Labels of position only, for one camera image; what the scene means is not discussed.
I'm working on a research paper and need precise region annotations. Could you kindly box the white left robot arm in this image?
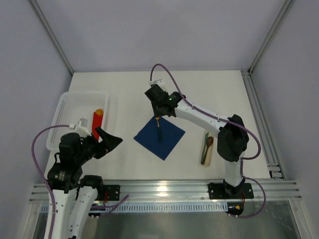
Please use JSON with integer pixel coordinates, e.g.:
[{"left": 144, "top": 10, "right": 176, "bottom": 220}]
[{"left": 44, "top": 127, "right": 123, "bottom": 239}]

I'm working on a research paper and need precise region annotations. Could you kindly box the blue paper napkin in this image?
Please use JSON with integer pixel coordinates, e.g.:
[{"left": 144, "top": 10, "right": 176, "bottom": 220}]
[{"left": 134, "top": 117, "right": 185, "bottom": 161}]

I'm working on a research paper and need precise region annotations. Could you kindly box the teal plastic knife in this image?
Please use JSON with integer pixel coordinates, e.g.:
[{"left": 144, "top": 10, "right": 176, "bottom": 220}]
[{"left": 201, "top": 132, "right": 209, "bottom": 164}]

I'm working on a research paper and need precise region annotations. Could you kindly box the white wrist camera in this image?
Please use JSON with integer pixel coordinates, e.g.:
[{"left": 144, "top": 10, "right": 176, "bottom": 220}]
[
  {"left": 68, "top": 118, "right": 91, "bottom": 137},
  {"left": 149, "top": 79, "right": 166, "bottom": 90}
]

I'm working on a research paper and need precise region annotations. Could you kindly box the red bottle orange cap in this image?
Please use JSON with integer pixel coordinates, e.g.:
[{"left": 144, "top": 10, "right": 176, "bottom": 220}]
[{"left": 92, "top": 109, "right": 104, "bottom": 140}]

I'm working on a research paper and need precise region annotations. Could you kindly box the brown wooden spoon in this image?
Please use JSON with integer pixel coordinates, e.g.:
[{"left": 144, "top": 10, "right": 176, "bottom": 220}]
[{"left": 202, "top": 136, "right": 213, "bottom": 165}]

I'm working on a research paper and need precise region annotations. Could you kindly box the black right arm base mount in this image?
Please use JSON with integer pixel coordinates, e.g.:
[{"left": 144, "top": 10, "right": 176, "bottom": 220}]
[{"left": 207, "top": 182, "right": 254, "bottom": 200}]

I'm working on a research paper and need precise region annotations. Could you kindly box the aluminium frame post left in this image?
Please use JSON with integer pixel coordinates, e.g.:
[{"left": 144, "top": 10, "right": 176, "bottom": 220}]
[{"left": 28, "top": 0, "right": 74, "bottom": 76}]

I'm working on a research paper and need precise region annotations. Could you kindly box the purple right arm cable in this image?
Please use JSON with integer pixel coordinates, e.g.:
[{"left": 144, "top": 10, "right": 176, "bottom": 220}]
[{"left": 149, "top": 63, "right": 267, "bottom": 219}]

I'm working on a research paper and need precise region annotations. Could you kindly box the aluminium side rail right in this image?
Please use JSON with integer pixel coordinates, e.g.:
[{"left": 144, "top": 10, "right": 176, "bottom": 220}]
[{"left": 241, "top": 70, "right": 285, "bottom": 180}]

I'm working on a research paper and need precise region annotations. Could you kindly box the aluminium frame post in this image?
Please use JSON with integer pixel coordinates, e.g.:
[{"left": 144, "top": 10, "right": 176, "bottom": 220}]
[
  {"left": 248, "top": 0, "right": 295, "bottom": 75},
  {"left": 28, "top": 0, "right": 74, "bottom": 76}
]

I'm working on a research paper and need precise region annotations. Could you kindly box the gold fork green handle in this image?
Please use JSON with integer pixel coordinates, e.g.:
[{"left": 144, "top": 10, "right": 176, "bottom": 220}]
[{"left": 156, "top": 117, "right": 163, "bottom": 142}]

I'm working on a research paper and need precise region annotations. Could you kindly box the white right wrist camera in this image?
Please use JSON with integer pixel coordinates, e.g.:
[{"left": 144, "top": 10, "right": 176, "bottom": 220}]
[{"left": 149, "top": 79, "right": 166, "bottom": 90}]

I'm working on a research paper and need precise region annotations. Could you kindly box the aluminium frame post right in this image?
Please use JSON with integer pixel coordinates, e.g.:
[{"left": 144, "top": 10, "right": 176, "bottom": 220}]
[{"left": 248, "top": 0, "right": 295, "bottom": 75}]

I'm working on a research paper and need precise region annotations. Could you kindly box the white slotted cable duct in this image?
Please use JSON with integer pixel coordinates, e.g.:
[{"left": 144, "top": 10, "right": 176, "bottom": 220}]
[{"left": 39, "top": 201, "right": 229, "bottom": 214}]

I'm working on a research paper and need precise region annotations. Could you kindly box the beige cutlery tray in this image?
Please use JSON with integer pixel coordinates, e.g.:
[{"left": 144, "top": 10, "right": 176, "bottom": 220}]
[{"left": 200, "top": 131, "right": 214, "bottom": 167}]

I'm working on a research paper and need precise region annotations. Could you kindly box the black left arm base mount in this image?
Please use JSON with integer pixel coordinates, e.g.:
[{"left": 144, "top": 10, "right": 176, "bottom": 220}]
[{"left": 96, "top": 184, "right": 121, "bottom": 202}]

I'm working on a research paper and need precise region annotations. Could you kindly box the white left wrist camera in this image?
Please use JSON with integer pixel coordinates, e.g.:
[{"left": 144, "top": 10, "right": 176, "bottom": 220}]
[{"left": 68, "top": 118, "right": 91, "bottom": 137}]

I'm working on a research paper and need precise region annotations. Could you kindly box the white plastic basket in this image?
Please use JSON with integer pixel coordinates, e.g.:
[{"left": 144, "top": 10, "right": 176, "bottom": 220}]
[{"left": 46, "top": 91, "right": 110, "bottom": 151}]

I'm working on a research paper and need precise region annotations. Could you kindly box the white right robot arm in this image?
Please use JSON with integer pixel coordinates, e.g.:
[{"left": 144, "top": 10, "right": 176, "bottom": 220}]
[{"left": 145, "top": 84, "right": 249, "bottom": 198}]

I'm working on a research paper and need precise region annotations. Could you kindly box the aluminium table edge rail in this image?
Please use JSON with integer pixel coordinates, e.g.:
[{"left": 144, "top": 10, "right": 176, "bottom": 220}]
[{"left": 29, "top": 179, "right": 303, "bottom": 204}]

